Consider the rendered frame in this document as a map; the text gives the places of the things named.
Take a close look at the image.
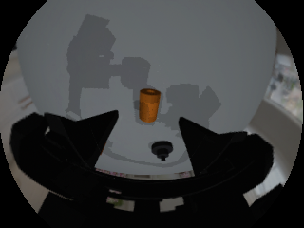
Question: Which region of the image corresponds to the orange tapered knob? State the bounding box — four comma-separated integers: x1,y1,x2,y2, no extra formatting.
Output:
140,88,161,122

